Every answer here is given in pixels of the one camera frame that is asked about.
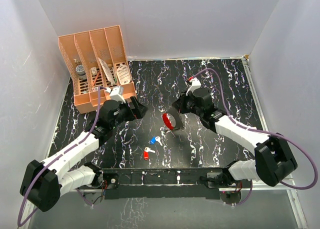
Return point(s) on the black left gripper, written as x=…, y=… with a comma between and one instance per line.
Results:
x=139, y=110

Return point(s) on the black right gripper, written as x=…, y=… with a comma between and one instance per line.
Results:
x=180, y=103

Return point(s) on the silver key with blue tag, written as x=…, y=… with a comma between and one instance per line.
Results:
x=155, y=139

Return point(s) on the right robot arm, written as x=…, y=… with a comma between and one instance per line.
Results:
x=273, y=158

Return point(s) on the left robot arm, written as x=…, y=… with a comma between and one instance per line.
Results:
x=46, y=181

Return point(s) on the white packaged card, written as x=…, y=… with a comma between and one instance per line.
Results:
x=107, y=71

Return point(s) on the silver key with red tag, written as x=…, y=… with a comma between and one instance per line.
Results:
x=146, y=153

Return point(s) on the small white box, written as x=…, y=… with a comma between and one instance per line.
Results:
x=94, y=71

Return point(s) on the peach plastic desk organizer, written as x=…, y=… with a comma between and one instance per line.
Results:
x=84, y=48

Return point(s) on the round metal tin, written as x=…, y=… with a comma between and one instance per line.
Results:
x=80, y=71

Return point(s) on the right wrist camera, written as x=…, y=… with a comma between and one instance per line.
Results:
x=194, y=85

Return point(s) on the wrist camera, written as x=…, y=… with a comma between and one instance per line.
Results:
x=116, y=93
x=194, y=85

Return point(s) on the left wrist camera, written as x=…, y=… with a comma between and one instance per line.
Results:
x=116, y=93

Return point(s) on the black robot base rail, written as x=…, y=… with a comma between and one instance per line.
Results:
x=206, y=183

